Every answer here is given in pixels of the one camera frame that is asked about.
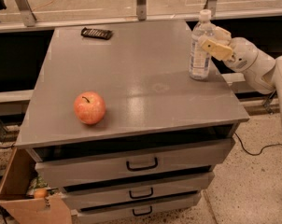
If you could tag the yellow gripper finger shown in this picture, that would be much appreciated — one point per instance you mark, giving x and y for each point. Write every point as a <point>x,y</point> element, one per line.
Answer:
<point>215,49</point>
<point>222,34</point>

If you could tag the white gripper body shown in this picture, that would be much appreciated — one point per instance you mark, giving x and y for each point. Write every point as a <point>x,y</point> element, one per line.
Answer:
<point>243,56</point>

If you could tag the clear plastic water bottle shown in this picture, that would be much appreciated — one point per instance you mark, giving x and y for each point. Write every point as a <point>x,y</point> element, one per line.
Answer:
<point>199,58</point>

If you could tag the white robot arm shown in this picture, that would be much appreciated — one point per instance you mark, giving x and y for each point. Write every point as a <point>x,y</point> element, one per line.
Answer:
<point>262,72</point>

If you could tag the black remote control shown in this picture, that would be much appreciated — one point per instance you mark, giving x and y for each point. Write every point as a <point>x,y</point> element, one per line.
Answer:
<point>96,33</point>

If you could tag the grey drawer cabinet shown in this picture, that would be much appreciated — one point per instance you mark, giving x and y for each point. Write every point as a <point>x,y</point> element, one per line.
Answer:
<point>142,73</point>

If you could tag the red apple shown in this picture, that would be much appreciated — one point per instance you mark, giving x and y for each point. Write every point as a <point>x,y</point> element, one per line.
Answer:
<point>89,107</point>

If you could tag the bottom grey drawer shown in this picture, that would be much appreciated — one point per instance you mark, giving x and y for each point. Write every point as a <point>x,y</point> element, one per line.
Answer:
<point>139,209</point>

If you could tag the grey drawer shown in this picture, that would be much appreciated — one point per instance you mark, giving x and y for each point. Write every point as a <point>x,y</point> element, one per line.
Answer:
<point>143,188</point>
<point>149,161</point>
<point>139,209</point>

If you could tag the top grey drawer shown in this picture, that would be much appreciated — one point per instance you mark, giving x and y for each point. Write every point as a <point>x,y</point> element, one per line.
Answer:
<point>149,161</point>

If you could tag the middle grey drawer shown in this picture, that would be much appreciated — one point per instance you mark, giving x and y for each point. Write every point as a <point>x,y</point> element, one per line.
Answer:
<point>143,188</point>

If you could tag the small orange fruit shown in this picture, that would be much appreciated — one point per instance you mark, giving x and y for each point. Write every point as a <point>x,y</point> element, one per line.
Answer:
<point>40,193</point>

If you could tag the cardboard box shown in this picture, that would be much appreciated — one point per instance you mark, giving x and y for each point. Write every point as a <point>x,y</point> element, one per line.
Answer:
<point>14,198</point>

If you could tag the grey metal railing frame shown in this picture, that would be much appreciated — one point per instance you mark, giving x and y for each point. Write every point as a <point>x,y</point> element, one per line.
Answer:
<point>27,25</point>

